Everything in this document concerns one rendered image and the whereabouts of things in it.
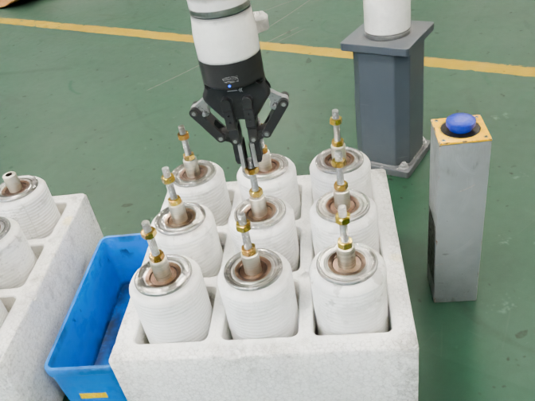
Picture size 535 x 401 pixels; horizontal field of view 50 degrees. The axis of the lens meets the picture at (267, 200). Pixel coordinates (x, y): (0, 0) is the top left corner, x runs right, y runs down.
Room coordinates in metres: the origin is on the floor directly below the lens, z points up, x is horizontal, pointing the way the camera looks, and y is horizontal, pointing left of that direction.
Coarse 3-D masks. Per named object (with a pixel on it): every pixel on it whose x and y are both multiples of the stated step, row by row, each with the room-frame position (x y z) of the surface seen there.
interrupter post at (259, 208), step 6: (252, 198) 0.65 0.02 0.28; (258, 198) 0.65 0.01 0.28; (264, 198) 0.65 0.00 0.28; (252, 204) 0.65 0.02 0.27; (258, 204) 0.64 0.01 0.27; (264, 204) 0.65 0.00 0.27; (252, 210) 0.65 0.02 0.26; (258, 210) 0.64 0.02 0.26; (264, 210) 0.65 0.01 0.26; (258, 216) 0.64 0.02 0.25
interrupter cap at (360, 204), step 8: (328, 192) 0.67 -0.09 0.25; (352, 192) 0.66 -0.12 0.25; (360, 192) 0.65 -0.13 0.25; (320, 200) 0.65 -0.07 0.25; (328, 200) 0.65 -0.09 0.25; (352, 200) 0.64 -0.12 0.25; (360, 200) 0.64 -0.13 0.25; (368, 200) 0.63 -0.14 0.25; (320, 208) 0.63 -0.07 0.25; (328, 208) 0.63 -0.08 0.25; (352, 208) 0.62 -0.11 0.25; (360, 208) 0.62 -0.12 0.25; (368, 208) 0.61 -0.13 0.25; (320, 216) 0.62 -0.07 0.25; (328, 216) 0.61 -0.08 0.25; (352, 216) 0.60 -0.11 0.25; (360, 216) 0.60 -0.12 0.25
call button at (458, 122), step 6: (456, 114) 0.69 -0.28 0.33; (462, 114) 0.69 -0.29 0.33; (468, 114) 0.69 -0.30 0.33; (450, 120) 0.68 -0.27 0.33; (456, 120) 0.68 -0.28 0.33; (462, 120) 0.67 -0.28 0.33; (468, 120) 0.67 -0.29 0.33; (474, 120) 0.67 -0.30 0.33; (450, 126) 0.67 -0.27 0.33; (456, 126) 0.66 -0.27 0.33; (462, 126) 0.66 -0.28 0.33; (468, 126) 0.66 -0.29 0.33; (474, 126) 0.67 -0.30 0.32; (456, 132) 0.67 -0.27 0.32; (462, 132) 0.66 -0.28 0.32
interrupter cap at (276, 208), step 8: (248, 200) 0.68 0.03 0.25; (272, 200) 0.67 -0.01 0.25; (280, 200) 0.67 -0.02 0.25; (240, 208) 0.67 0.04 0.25; (248, 208) 0.67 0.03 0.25; (272, 208) 0.66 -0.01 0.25; (280, 208) 0.65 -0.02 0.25; (248, 216) 0.65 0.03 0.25; (264, 216) 0.64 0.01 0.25; (272, 216) 0.64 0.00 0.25; (280, 216) 0.63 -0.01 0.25; (256, 224) 0.62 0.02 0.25; (264, 224) 0.62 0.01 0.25; (272, 224) 0.62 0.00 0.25
